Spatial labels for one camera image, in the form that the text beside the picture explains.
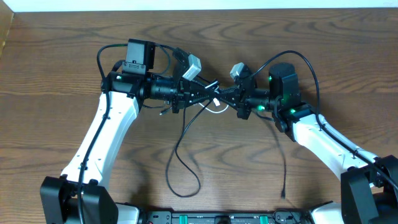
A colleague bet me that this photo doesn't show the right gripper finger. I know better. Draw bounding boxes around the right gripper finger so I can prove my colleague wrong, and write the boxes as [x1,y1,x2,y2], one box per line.
[217,93,241,110]
[217,85,239,95]

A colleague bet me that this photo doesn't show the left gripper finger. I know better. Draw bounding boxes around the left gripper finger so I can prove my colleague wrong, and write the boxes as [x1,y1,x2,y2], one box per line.
[188,80,219,93]
[186,92,218,105]

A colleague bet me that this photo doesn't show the black and white USB cable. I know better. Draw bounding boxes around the black and white USB cable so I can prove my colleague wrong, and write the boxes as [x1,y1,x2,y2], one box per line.
[194,80,230,114]

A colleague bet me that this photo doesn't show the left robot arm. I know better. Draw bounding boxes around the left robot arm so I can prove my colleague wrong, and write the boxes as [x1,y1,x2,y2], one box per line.
[40,39,218,223]

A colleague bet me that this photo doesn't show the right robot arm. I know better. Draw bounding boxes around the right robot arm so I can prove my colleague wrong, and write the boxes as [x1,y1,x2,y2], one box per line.
[218,63,397,223]

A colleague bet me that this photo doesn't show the cardboard panel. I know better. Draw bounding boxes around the cardboard panel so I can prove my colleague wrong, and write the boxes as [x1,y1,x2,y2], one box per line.
[0,0,14,55]

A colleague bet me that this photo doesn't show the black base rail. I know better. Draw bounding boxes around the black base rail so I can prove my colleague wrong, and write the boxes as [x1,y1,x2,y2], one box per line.
[114,203,312,224]

